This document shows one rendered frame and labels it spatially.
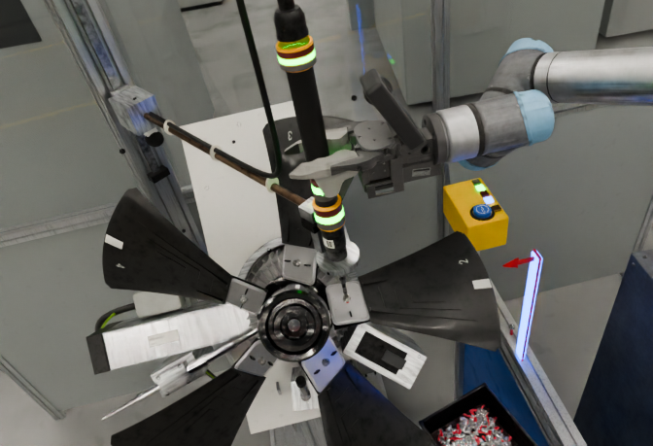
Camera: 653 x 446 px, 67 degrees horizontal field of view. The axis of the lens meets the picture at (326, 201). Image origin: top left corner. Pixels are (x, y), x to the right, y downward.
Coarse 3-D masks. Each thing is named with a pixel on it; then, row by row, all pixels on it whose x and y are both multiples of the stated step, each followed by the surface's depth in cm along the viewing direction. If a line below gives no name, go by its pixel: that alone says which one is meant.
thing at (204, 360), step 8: (256, 328) 94; (248, 336) 93; (224, 344) 93; (232, 344) 93; (216, 352) 93; (224, 352) 93; (192, 360) 93; (200, 360) 92; (208, 360) 93; (192, 368) 92; (200, 368) 93; (144, 392) 92; (152, 392) 92; (136, 400) 93; (120, 408) 93
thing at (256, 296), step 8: (232, 280) 83; (232, 288) 85; (240, 288) 84; (248, 288) 84; (256, 288) 83; (232, 296) 87; (240, 296) 87; (248, 296) 86; (256, 296) 85; (264, 296) 84; (232, 304) 89; (240, 304) 89; (248, 304) 88; (256, 304) 87; (256, 312) 89
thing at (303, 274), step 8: (288, 248) 89; (296, 248) 88; (304, 248) 86; (288, 256) 89; (296, 256) 87; (304, 256) 86; (312, 256) 84; (288, 264) 89; (312, 264) 84; (288, 272) 89; (296, 272) 87; (304, 272) 85; (312, 272) 84; (296, 280) 87; (304, 280) 85; (312, 280) 84
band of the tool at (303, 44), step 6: (306, 36) 58; (282, 42) 58; (294, 42) 59; (300, 42) 59; (306, 42) 58; (312, 42) 56; (276, 48) 56; (288, 48) 59; (294, 48) 59; (300, 48) 55; (306, 48) 55; (306, 54) 56; (294, 72) 57
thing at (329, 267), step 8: (312, 200) 77; (304, 208) 76; (304, 216) 76; (312, 216) 75; (304, 224) 77; (312, 224) 76; (312, 232) 77; (320, 232) 77; (320, 240) 78; (320, 248) 79; (352, 248) 80; (320, 256) 79; (352, 256) 78; (320, 264) 78; (328, 264) 78; (336, 264) 77; (344, 264) 77; (352, 264) 77; (328, 272) 77; (336, 272) 77; (344, 272) 77
